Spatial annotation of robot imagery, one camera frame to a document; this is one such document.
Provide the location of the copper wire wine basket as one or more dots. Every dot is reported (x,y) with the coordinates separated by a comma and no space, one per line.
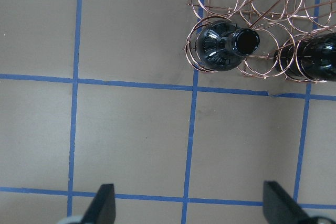
(279,23)

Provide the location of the dark wine bottle far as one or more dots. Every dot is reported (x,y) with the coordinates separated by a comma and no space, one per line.
(313,58)

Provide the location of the dark wine bottle middle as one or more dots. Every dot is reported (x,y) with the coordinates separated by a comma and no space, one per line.
(223,45)

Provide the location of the dark wine bottle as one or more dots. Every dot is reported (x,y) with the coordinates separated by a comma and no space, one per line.
(313,58)
(223,45)

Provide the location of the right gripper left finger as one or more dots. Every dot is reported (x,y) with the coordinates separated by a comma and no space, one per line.
(102,208)

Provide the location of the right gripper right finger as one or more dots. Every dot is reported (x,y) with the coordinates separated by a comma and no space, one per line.
(280,208)

